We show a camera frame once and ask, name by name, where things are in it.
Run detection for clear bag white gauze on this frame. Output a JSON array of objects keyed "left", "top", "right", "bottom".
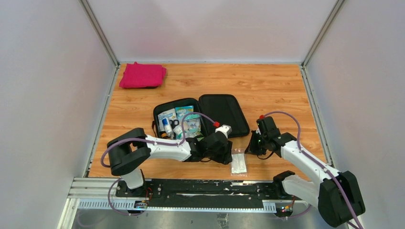
[{"left": 231, "top": 148, "right": 247, "bottom": 177}]

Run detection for teal edged small packet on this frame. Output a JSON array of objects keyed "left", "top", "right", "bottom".
[{"left": 183, "top": 114, "right": 201, "bottom": 138}]

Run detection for white bottle green label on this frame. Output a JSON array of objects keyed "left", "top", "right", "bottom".
[{"left": 173, "top": 125, "right": 186, "bottom": 140}]

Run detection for black red medicine case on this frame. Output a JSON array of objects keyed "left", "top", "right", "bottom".
[{"left": 152, "top": 94, "right": 250, "bottom": 138}]

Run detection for black handled scissors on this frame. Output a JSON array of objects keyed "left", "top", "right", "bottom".
[{"left": 170, "top": 119, "right": 180, "bottom": 129}]

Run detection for blue cotton swab packet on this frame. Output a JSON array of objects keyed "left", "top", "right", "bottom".
[{"left": 175, "top": 105, "right": 194, "bottom": 121}]

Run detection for brown medicine bottle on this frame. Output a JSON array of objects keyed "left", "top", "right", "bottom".
[{"left": 160, "top": 131, "right": 170, "bottom": 139}]

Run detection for white blue paper packet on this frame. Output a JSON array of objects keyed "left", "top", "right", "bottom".
[{"left": 158, "top": 108, "right": 177, "bottom": 132}]

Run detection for white tube blue label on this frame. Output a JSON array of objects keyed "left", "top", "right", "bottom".
[{"left": 162, "top": 117, "right": 174, "bottom": 139}]

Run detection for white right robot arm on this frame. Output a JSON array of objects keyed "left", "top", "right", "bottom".
[{"left": 245, "top": 115, "right": 366, "bottom": 229}]

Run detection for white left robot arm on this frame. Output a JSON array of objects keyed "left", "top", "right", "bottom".
[{"left": 105, "top": 125, "right": 232, "bottom": 197}]

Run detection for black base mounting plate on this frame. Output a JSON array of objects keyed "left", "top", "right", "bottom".
[{"left": 115, "top": 179, "right": 297, "bottom": 209}]

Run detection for pink folded cloth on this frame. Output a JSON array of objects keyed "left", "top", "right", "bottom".
[{"left": 119, "top": 62, "right": 167, "bottom": 89}]

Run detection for aluminium frame rail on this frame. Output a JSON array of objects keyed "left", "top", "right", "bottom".
[{"left": 79, "top": 0, "right": 119, "bottom": 67}]

